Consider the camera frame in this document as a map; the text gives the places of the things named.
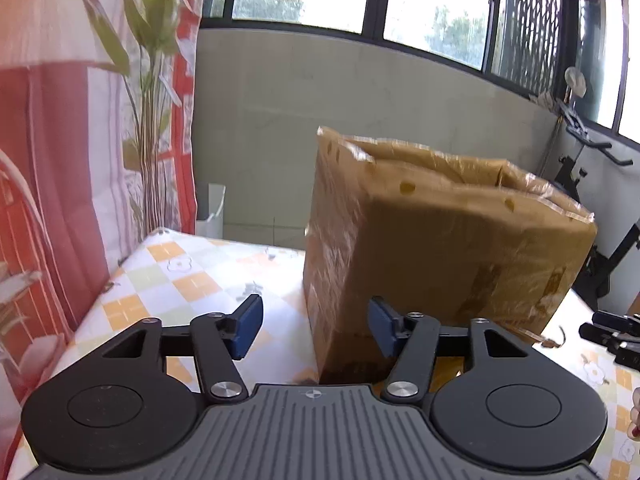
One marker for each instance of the white floor bin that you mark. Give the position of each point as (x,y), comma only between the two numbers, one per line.
(210,216)

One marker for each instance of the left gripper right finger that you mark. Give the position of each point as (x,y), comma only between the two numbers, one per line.
(411,341)

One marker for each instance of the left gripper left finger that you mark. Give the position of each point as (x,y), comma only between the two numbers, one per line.
(218,341)

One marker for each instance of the black exercise bike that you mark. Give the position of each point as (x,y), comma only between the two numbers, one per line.
(602,174)

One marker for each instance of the brown cardboard box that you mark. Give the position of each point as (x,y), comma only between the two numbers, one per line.
(453,237)

